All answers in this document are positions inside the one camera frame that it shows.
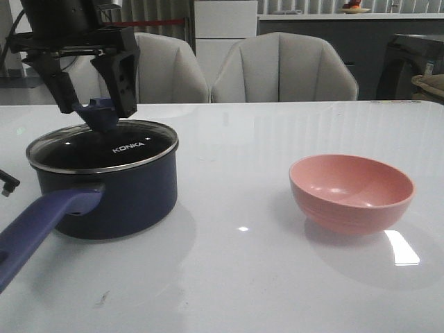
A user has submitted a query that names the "grey armchair left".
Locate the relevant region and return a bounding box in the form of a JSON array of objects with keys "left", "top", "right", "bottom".
[{"left": 67, "top": 33, "right": 210, "bottom": 104}]

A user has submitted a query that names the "pink bowl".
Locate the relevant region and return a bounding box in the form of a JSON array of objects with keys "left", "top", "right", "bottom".
[{"left": 289, "top": 154, "right": 416, "bottom": 235}]

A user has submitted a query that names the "grey armchair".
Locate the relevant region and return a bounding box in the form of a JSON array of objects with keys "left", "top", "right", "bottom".
[
  {"left": 67, "top": 33, "right": 210, "bottom": 104},
  {"left": 211, "top": 32, "right": 359, "bottom": 103}
]

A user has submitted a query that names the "fruit plate on counter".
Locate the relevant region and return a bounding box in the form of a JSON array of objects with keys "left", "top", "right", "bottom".
[{"left": 340, "top": 0, "right": 370, "bottom": 14}]

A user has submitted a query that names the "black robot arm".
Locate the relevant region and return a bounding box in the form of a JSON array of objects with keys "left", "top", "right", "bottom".
[{"left": 7, "top": 1, "right": 139, "bottom": 118}]

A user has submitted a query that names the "glass lid purple knob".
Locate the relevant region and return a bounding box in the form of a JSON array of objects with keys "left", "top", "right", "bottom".
[{"left": 26, "top": 98, "right": 178, "bottom": 174}]

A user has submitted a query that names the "grey armchair right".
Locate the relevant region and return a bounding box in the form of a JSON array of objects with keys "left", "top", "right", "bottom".
[{"left": 211, "top": 32, "right": 359, "bottom": 103}]

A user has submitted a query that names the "black cable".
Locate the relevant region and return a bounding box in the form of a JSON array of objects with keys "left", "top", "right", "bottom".
[{"left": 0, "top": 8, "right": 28, "bottom": 79}]

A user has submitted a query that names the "dark blue saucepan purple handle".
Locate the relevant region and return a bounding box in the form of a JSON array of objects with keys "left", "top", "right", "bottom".
[{"left": 1, "top": 149, "right": 178, "bottom": 288}]

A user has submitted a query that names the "white drawer cabinet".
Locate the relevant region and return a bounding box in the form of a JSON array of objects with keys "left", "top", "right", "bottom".
[{"left": 194, "top": 1, "right": 257, "bottom": 86}]

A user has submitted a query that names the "grey counter with white top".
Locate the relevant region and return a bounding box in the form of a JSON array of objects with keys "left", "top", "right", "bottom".
[{"left": 258, "top": 14, "right": 443, "bottom": 100}]

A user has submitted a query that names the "red barrier belt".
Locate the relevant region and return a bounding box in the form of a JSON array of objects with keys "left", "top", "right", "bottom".
[{"left": 113, "top": 18, "right": 186, "bottom": 26}]

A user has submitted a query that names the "beige cushion at right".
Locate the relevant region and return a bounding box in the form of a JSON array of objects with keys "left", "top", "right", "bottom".
[{"left": 411, "top": 74, "right": 443, "bottom": 105}]

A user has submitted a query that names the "dark appliance at right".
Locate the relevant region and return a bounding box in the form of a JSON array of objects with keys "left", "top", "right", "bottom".
[{"left": 375, "top": 34, "right": 443, "bottom": 100}]

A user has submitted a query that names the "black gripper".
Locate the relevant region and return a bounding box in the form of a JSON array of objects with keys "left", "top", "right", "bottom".
[{"left": 7, "top": 25, "right": 139, "bottom": 118}]

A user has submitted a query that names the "black connector at table edge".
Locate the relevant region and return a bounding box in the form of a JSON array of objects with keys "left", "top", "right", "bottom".
[{"left": 0, "top": 170, "right": 20, "bottom": 197}]

